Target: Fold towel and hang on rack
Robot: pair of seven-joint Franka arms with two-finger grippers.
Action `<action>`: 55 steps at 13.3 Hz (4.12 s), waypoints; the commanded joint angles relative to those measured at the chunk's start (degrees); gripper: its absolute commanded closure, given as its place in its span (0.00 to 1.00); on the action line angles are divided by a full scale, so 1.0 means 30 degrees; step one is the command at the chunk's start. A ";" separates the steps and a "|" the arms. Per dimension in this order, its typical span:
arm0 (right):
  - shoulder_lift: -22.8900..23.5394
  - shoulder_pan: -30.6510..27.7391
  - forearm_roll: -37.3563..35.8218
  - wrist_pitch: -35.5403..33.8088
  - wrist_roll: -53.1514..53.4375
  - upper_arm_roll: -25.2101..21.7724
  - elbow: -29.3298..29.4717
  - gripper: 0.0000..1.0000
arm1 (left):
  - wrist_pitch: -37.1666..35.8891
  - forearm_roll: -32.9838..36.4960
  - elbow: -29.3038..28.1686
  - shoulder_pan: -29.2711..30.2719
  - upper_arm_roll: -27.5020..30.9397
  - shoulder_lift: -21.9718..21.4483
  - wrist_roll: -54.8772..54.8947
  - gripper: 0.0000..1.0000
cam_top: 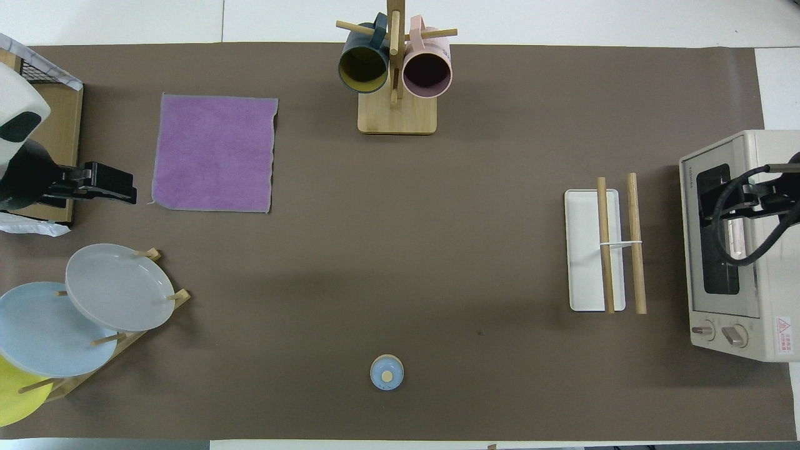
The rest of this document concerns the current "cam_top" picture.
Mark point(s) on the wooden plate rack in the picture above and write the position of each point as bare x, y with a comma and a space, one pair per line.
180, 299

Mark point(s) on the dark teal mug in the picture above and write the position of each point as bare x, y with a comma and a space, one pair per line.
362, 65

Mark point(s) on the white towel rack wooden bars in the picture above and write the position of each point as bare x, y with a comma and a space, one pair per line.
584, 250

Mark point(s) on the pink mug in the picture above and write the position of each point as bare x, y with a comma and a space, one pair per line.
427, 72

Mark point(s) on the light blue plate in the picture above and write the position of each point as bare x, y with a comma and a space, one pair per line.
37, 337

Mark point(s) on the wooden mug tree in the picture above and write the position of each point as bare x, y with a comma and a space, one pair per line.
375, 119

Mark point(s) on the yellow plate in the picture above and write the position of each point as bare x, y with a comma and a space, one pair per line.
15, 400

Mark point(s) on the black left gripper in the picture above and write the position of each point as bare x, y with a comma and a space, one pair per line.
25, 178

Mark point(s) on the purple and grey towel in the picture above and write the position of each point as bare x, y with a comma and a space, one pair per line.
212, 153

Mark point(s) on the brown table mat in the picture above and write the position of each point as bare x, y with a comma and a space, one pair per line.
400, 250

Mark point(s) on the beige toaster oven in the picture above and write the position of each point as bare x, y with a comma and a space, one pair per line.
769, 300

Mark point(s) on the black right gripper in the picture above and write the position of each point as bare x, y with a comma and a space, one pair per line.
784, 194

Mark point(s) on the grey plate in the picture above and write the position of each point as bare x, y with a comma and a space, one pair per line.
115, 287

